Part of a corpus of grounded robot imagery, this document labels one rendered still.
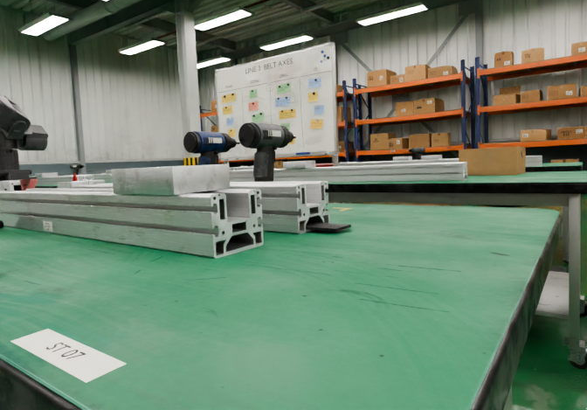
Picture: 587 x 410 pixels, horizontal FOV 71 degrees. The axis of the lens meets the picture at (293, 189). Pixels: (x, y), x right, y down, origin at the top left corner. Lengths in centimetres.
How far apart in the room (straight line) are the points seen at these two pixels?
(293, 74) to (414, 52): 802
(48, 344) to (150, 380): 11
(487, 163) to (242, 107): 272
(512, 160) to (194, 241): 207
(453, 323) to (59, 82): 1350
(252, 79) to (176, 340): 411
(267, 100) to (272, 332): 394
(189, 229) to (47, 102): 1283
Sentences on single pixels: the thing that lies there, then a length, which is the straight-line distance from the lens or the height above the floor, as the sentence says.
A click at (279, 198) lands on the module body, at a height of 84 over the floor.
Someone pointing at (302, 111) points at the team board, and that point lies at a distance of 394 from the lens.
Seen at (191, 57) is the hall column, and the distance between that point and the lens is 958.
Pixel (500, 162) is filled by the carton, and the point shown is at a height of 85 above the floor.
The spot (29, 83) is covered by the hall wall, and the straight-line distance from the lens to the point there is 1334.
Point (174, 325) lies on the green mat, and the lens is 35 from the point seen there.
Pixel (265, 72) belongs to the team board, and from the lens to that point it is 426.
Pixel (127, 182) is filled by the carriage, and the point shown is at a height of 88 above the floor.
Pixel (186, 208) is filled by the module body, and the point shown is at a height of 84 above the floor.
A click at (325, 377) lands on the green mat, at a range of 26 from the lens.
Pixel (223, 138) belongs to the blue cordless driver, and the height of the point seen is 98.
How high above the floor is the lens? 90
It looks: 4 degrees down
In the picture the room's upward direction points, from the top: 3 degrees counter-clockwise
